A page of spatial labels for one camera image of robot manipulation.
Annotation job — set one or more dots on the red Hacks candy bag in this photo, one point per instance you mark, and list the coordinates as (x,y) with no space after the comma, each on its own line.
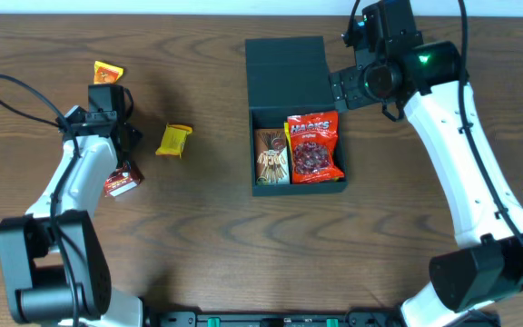
(313,141)

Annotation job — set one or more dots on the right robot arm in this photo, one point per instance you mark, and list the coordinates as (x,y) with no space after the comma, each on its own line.
(429,86)

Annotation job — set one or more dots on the yellow orange snack packet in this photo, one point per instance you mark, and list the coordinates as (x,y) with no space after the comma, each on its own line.
(106,73)

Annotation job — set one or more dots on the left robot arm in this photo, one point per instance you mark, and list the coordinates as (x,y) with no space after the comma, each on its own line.
(52,261)

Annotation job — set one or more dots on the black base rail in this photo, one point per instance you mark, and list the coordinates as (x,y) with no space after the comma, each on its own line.
(194,319)

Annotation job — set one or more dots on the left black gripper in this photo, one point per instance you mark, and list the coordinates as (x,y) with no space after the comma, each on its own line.
(132,133)

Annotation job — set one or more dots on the small yellow candy packet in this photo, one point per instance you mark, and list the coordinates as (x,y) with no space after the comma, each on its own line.
(173,141)

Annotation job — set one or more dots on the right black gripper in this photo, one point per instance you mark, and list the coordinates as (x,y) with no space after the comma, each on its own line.
(345,91)

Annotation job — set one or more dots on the large yellow snack bag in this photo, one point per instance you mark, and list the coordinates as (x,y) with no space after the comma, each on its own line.
(286,127)

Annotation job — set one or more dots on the brown Pocky box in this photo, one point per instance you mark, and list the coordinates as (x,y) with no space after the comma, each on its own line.
(271,157)

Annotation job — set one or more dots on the red Hello Panda box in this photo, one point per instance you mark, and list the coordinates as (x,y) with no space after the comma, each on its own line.
(123,180)

